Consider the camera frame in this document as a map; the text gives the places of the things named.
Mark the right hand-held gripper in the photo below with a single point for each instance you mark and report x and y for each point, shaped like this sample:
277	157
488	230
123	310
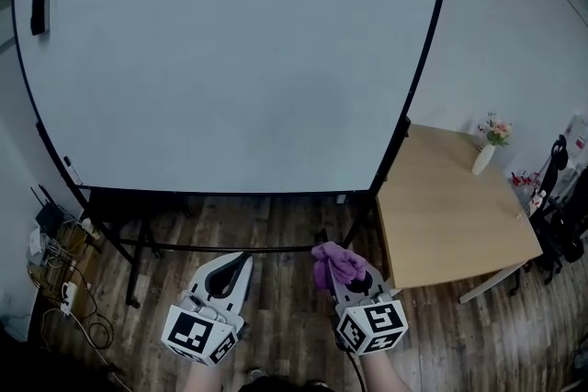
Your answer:
381	321

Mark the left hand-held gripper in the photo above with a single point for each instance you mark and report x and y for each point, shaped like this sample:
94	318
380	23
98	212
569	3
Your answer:
186	332

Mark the purple cloth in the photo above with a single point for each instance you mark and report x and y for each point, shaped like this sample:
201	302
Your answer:
342	264

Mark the large whiteboard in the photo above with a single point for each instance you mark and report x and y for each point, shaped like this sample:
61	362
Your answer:
229	59

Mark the person's right forearm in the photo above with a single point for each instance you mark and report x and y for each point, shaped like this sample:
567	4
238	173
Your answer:
388	374

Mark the person's left forearm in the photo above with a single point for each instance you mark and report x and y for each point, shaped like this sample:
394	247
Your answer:
202	381

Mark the black whiteboard eraser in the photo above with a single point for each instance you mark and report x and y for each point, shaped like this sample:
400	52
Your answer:
40	14

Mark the person's light shoe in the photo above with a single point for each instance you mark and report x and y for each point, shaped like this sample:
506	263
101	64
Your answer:
256	374

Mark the wooden table white legs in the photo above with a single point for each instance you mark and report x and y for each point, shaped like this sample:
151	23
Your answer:
450	216

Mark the person's black trousers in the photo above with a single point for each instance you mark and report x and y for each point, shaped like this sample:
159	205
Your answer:
285	385

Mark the white paper cup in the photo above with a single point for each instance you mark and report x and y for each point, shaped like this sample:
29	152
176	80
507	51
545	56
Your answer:
89	227

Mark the white power strip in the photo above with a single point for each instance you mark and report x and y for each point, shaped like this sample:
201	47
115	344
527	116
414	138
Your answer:
70	298

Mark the stack of cardboard boxes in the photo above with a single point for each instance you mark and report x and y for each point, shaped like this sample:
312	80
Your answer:
69	252

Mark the white vase with flowers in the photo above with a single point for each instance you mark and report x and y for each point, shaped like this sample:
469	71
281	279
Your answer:
482	160

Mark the black router with antennas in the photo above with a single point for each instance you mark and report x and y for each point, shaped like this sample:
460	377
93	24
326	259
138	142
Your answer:
49	218

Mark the white marker pen black cap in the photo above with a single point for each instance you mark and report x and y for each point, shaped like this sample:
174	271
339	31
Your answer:
72	171

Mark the small white modem box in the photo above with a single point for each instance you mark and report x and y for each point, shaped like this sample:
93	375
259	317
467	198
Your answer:
36	239

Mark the red small decorations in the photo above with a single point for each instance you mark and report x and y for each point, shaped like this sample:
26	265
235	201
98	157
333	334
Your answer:
526	179

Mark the black office chair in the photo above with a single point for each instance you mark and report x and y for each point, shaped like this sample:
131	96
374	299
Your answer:
560	220

